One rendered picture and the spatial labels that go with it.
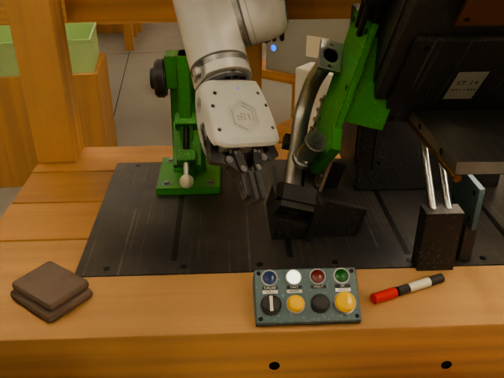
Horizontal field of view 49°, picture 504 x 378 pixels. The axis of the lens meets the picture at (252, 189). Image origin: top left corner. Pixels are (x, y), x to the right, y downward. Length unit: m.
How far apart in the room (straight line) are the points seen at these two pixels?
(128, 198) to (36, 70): 0.36
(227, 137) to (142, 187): 0.48
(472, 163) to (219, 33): 0.38
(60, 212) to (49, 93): 0.29
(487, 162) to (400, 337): 0.27
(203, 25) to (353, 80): 0.25
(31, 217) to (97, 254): 0.23
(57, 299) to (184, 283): 0.19
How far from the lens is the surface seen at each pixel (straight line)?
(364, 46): 0.86
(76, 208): 1.16
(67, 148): 1.35
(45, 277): 0.90
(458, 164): 0.77
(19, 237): 1.11
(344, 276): 0.82
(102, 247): 0.99
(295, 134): 1.01
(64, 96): 1.30
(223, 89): 0.75
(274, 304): 0.78
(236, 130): 0.72
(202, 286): 0.87
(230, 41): 0.78
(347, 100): 0.88
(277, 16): 0.79
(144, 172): 1.23
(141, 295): 0.87
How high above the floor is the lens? 1.44
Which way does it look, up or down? 28 degrees down
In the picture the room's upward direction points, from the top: straight up
